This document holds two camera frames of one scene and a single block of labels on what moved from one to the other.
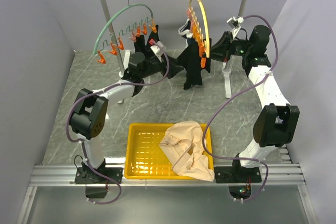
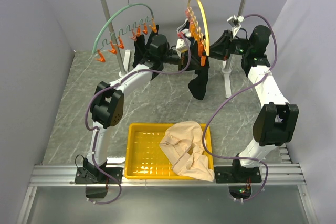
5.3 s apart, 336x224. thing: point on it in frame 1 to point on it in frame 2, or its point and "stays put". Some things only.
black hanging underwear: (139, 45) stays put
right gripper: (222, 51) stays put
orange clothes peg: (203, 60) stays put
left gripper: (163, 65) to (183, 61)
